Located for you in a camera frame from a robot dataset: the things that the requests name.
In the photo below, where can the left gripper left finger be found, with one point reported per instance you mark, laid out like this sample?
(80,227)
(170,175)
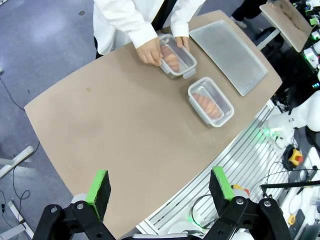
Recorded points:
(98,192)

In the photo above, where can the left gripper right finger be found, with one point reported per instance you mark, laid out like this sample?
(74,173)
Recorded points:
(220,190)

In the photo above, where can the clear plastic clip lid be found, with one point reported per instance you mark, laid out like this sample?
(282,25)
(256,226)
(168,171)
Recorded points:
(191,65)
(227,113)

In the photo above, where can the golden brown croissant bread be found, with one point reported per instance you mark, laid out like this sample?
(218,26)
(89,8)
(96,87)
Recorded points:
(170,58)
(206,105)

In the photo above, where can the person's right forearm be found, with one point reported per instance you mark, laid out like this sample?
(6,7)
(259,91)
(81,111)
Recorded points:
(130,25)

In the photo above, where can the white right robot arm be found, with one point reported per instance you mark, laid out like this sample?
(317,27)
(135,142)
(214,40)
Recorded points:
(307,112)

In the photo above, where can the person's left forearm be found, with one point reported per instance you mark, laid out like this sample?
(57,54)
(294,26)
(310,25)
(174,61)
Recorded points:
(180,25)

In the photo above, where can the person's right hand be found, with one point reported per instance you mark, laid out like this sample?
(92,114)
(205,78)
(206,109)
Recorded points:
(148,52)

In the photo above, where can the person's left hand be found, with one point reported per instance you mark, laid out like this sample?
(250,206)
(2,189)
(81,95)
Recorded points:
(182,41)

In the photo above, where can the white device with orange cap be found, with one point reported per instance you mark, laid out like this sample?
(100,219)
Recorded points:
(240,191)

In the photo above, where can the black stand bar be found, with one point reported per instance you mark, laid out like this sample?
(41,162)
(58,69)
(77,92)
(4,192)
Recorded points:
(290,185)

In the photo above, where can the yellow red emergency stop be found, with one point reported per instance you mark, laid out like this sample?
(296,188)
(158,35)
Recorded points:
(295,156)

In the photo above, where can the black keypad device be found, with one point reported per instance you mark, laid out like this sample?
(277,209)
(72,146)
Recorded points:
(298,221)

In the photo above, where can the white table leg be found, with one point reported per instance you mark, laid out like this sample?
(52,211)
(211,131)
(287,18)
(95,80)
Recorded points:
(15,160)

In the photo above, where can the perforated metal baking tray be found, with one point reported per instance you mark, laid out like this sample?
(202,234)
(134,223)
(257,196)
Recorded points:
(225,55)

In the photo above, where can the person in white shirt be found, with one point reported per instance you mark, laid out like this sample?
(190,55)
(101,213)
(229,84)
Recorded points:
(107,42)

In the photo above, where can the brown background table top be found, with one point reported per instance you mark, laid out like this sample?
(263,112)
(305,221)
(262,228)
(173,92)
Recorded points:
(287,22)

